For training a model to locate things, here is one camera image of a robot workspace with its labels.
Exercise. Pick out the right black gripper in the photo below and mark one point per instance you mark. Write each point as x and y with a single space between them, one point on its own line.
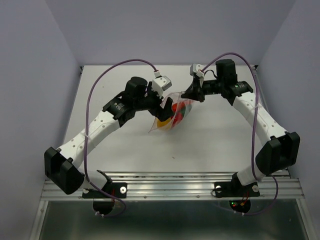
194 92

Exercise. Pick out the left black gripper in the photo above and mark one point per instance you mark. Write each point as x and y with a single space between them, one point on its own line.
162 114

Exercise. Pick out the yellow lemon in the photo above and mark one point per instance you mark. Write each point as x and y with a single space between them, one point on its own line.
163 125

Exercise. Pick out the red bell pepper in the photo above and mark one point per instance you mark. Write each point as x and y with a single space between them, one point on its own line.
179 110

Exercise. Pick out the dark green cucumber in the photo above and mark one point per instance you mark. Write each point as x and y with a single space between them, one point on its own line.
186 110

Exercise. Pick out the clear pink-dotted zip bag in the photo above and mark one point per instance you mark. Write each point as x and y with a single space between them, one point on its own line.
172 98

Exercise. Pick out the orange carrot with leaves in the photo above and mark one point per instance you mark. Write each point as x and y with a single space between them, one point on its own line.
183 102

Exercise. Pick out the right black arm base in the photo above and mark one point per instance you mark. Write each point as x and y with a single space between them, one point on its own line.
239 195

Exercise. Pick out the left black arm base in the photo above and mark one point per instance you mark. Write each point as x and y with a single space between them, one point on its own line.
109 201

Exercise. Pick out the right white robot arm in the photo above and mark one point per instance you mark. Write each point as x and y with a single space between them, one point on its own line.
279 147

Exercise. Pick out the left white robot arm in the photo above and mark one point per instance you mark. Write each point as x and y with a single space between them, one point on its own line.
61 165

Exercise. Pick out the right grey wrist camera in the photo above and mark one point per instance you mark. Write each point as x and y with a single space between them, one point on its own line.
196 69

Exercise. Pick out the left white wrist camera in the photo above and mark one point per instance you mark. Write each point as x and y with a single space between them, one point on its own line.
161 83

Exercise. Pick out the aluminium rail frame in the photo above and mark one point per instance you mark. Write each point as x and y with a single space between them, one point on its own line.
170 174

